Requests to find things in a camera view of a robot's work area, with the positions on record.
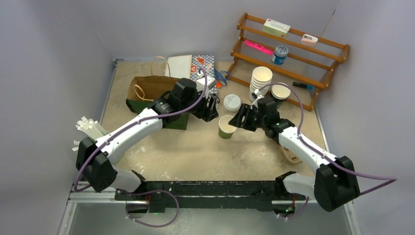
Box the white lid stack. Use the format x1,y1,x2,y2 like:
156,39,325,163
223,94,242,112

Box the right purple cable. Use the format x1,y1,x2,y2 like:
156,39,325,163
254,82,398,195

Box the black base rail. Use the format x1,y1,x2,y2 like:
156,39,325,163
115,180,306,212

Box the stack of white paper cups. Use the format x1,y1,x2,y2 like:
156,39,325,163
249,66,273,101

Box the green paper bag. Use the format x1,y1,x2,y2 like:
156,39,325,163
126,62,178,114

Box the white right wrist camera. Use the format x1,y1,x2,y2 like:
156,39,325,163
250,91,264,109

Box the purple cable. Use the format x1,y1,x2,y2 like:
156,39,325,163
254,82,398,195
73,67,209,192

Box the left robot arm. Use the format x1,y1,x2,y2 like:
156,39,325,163
75,76,218,200

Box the blue lidded jar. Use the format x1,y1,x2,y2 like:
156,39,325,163
271,45,289,65

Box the white green box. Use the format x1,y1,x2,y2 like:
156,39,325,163
262,19,291,38

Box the dark printed coffee cup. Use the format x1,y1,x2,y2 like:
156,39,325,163
270,85,291,106

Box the pink white small case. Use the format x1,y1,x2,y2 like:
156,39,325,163
300,34,319,47

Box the dark blue marker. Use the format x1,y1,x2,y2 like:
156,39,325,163
292,82,314,91

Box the orange paper bag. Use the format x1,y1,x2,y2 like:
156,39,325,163
216,80,224,89

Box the blue checkered bakery bag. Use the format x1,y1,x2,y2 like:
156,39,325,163
190,55,215,80

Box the green takeout paper cup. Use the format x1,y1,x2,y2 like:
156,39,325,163
218,115,237,140

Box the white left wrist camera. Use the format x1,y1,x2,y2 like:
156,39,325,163
195,75,216,97

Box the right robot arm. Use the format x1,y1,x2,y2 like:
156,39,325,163
228,97,361,212

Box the wooden shelf rack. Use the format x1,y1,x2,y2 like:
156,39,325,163
228,12,350,111

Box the pink highlighter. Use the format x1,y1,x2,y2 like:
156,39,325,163
244,39,274,55

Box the green straw holder cup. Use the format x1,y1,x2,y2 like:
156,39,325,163
84,129,109,141

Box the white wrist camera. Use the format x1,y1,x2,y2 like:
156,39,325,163
250,91,264,109
195,75,216,97

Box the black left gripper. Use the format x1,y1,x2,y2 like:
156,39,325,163
180,87,218,122

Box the wrapped white straws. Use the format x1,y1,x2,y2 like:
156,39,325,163
75,116,105,134

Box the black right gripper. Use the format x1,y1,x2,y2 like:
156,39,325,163
229,103,267,133

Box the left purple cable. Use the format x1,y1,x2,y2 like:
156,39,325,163
73,67,209,192

